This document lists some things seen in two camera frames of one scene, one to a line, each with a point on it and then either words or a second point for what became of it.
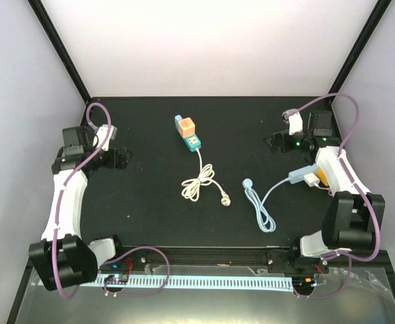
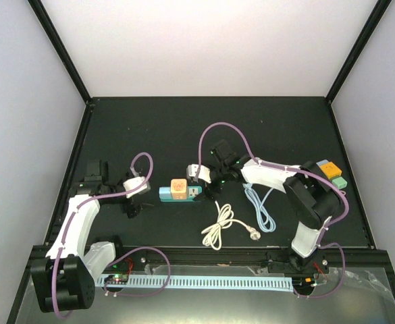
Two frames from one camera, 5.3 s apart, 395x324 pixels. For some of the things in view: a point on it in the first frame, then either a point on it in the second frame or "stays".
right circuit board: (303, 284) stays
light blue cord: (265, 219) stays
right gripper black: (283, 136) -> (208, 188)
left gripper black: (112, 163) -> (134, 211)
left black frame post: (54, 36) stays
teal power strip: (192, 142) -> (165, 194)
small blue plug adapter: (177, 118) -> (165, 192)
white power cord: (191, 187) -> (213, 235)
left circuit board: (111, 279) stays
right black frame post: (360, 47) stays
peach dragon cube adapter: (186, 127) -> (178, 188)
